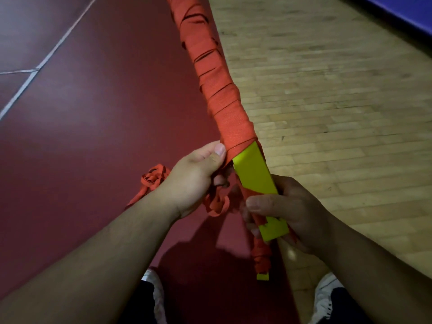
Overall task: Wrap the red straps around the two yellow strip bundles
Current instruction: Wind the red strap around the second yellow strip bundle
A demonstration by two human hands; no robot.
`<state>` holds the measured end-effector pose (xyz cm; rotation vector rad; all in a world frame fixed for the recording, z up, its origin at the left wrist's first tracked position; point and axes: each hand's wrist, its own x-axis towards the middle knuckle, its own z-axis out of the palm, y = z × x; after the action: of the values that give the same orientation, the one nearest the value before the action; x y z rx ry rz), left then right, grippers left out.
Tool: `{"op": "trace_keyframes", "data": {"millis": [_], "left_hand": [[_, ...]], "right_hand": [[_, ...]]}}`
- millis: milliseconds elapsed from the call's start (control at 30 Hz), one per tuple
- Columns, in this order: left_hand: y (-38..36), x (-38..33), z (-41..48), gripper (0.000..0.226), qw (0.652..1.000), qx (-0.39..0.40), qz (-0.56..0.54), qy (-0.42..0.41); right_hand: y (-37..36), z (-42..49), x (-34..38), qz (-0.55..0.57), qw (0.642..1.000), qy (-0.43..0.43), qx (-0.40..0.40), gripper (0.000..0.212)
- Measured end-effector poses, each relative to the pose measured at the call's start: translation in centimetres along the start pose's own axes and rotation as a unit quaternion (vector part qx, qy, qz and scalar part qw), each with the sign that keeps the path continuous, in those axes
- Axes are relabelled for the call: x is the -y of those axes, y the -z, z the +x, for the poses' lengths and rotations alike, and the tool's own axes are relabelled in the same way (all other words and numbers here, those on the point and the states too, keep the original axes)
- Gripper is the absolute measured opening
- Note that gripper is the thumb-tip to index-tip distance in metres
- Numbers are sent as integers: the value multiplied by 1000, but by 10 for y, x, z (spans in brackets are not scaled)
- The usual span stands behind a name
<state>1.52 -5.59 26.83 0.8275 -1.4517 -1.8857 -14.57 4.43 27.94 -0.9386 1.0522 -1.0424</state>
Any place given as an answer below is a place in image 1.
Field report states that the person's right hand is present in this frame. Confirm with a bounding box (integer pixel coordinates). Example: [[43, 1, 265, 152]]
[[240, 174, 333, 255]]

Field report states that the person's left hand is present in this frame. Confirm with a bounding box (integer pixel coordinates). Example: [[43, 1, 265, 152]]
[[155, 140, 234, 219]]

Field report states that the person's right forearm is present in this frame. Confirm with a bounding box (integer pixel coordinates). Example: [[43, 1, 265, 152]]
[[314, 216, 432, 324]]

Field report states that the person's left forearm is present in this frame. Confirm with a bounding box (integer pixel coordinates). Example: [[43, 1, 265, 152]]
[[0, 192, 181, 324]]

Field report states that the white right shoe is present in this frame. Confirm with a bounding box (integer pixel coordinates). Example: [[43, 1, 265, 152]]
[[309, 272, 345, 324]]

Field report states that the white shoe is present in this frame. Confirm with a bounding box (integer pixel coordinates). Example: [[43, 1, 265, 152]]
[[309, 272, 345, 324], [141, 268, 168, 324]]

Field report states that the black right trouser leg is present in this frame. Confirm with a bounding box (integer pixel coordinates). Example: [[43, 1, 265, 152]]
[[329, 287, 375, 324]]

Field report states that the black trouser leg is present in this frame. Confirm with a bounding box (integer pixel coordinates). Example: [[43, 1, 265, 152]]
[[329, 287, 375, 324], [118, 280, 158, 324]]

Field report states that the white left shoe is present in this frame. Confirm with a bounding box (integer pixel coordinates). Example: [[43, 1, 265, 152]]
[[141, 268, 168, 324]]

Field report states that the black left trouser leg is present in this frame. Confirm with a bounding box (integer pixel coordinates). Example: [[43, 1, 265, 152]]
[[118, 280, 158, 324]]

